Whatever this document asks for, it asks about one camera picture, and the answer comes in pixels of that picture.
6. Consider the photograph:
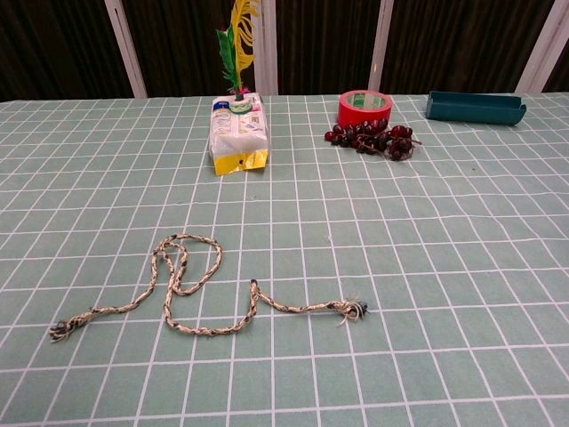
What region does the dark red grape bunch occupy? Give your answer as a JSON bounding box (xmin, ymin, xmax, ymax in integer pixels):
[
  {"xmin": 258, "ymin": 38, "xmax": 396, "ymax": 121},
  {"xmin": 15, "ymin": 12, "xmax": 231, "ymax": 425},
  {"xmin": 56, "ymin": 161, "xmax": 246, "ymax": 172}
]
[{"xmin": 324, "ymin": 118, "xmax": 422, "ymax": 162}]

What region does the white frame post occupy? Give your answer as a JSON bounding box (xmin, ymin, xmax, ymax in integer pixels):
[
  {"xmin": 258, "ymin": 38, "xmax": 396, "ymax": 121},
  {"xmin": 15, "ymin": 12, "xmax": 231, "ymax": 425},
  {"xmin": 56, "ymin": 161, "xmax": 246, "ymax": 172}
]
[
  {"xmin": 253, "ymin": 0, "xmax": 279, "ymax": 96},
  {"xmin": 367, "ymin": 0, "xmax": 396, "ymax": 94},
  {"xmin": 514, "ymin": 0, "xmax": 569, "ymax": 93},
  {"xmin": 104, "ymin": 0, "xmax": 148, "ymax": 99}
]

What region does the beige black braided rope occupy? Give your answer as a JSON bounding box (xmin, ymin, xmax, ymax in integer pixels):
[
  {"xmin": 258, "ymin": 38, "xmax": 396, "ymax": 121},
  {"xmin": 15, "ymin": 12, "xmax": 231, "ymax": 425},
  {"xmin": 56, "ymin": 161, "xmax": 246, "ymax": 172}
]
[{"xmin": 47, "ymin": 233, "xmax": 370, "ymax": 344}]

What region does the white yellow snack bag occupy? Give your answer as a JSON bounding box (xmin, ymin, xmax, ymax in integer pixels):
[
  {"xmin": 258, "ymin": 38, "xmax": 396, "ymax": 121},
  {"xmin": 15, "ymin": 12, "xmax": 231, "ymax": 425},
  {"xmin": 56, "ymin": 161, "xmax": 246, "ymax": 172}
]
[{"xmin": 207, "ymin": 93, "xmax": 270, "ymax": 177}]

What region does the red tape roll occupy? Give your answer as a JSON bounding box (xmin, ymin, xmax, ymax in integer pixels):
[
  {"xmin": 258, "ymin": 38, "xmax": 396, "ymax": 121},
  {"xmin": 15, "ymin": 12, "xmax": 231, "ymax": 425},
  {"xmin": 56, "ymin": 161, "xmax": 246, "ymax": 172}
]
[{"xmin": 336, "ymin": 89, "xmax": 395, "ymax": 130}]

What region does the teal open box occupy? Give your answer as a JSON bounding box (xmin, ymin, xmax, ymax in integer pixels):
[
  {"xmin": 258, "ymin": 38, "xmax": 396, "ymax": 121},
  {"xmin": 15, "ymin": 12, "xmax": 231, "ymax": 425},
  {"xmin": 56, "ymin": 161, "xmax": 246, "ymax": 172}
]
[{"xmin": 425, "ymin": 90, "xmax": 528, "ymax": 127}]

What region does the yellow green feather shuttlecock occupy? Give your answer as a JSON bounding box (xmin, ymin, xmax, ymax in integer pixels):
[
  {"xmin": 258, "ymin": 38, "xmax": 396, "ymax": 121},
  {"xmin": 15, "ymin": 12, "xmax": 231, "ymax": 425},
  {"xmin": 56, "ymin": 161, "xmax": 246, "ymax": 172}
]
[{"xmin": 215, "ymin": 0, "xmax": 263, "ymax": 115}]

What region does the green white checked tablecloth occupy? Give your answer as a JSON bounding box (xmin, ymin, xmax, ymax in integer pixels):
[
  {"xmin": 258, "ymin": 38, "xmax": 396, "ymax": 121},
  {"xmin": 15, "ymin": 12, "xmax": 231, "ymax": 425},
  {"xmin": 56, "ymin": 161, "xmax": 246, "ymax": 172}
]
[{"xmin": 0, "ymin": 93, "xmax": 569, "ymax": 427}]

